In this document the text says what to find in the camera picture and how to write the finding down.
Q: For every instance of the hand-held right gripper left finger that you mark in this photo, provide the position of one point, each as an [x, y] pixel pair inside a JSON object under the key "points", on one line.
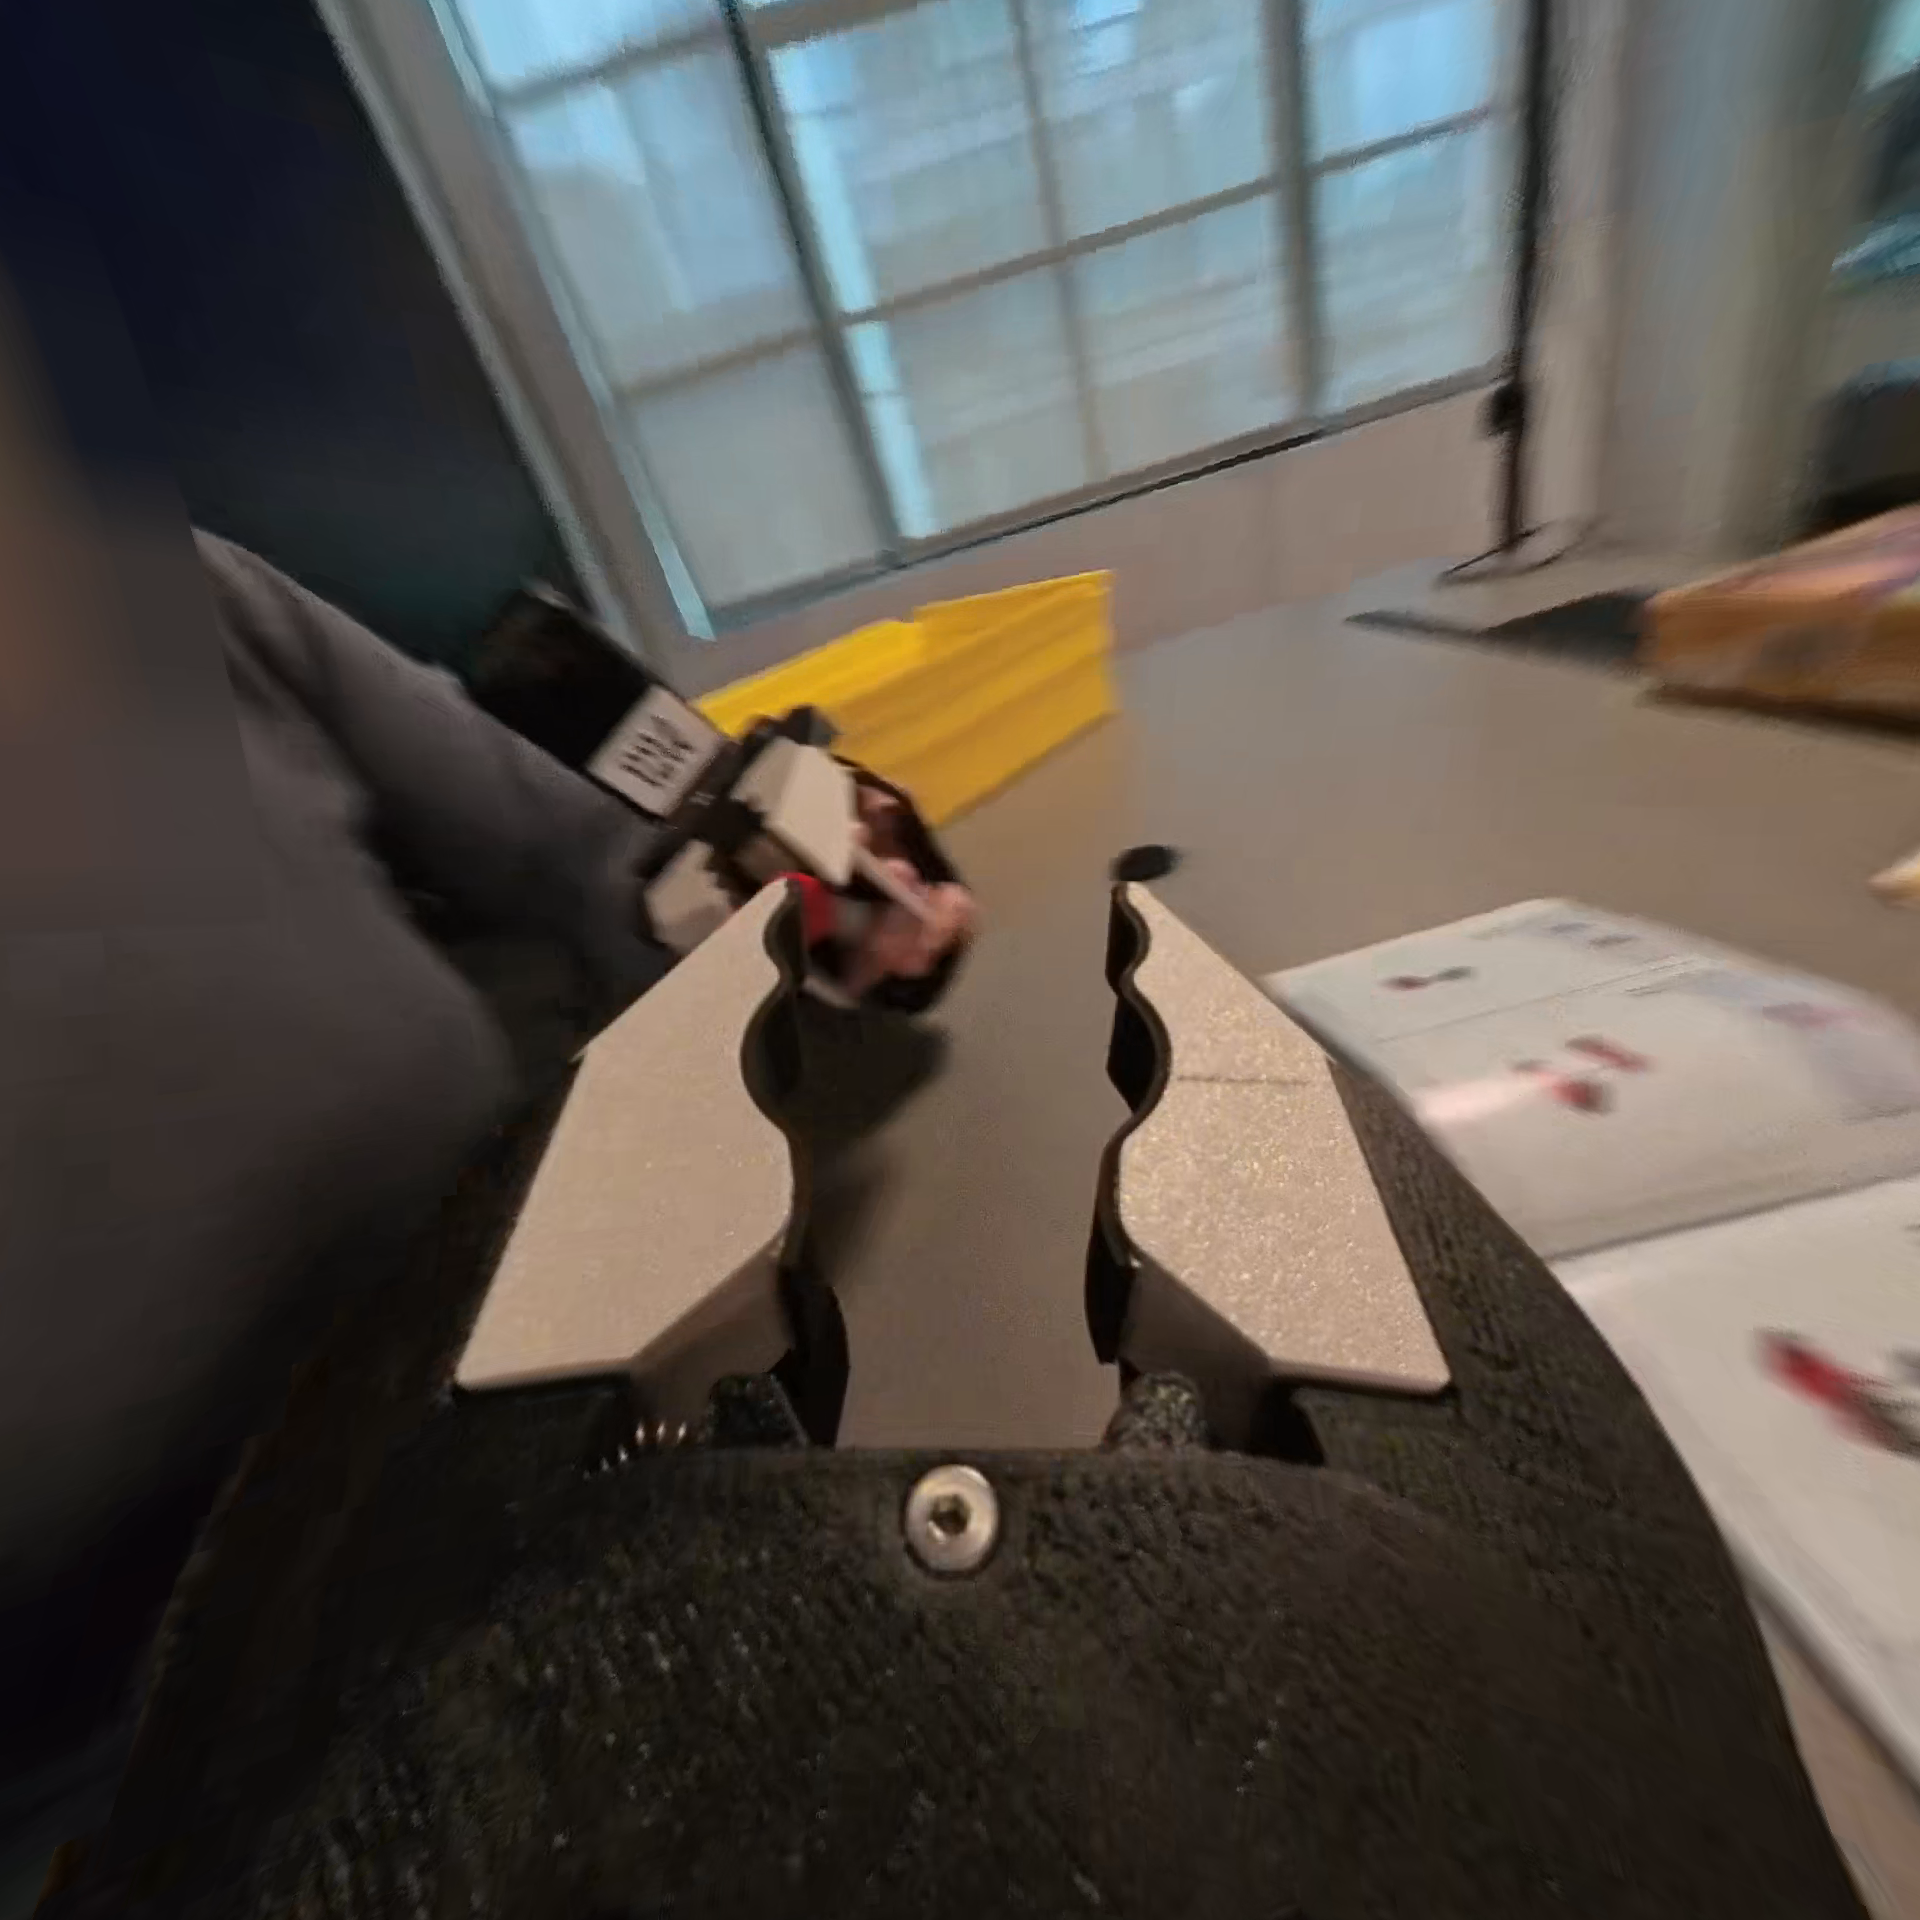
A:
{"points": [[660, 1196]]}

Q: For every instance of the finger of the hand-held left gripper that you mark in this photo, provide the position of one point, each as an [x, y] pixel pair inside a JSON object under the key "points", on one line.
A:
{"points": [[809, 808]]}

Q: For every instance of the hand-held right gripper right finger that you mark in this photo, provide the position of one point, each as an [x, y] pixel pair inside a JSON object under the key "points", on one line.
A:
{"points": [[1274, 1211]]}

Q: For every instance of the lego instruction booklet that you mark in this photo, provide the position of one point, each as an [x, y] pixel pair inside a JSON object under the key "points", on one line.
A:
{"points": [[1646, 1125]]}

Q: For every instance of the person's left forearm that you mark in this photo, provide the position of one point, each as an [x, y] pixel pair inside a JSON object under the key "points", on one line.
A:
{"points": [[422, 839]]}

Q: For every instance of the colourful lego box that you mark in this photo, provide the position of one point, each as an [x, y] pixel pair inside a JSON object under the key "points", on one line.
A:
{"points": [[1789, 627]]}

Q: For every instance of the person's left hand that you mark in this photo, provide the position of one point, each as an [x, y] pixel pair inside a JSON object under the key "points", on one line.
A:
{"points": [[929, 913]]}

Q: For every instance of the yellow plastic bin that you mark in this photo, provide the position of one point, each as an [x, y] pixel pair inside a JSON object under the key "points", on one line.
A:
{"points": [[960, 688]]}

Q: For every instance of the small dark round disc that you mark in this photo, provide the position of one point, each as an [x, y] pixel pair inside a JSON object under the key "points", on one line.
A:
{"points": [[1143, 860]]}

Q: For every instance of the large grid window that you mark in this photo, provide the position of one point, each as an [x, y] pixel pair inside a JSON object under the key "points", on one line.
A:
{"points": [[1049, 257]]}

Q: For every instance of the black stand pole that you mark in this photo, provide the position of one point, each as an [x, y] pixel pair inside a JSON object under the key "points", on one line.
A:
{"points": [[1510, 374]]}

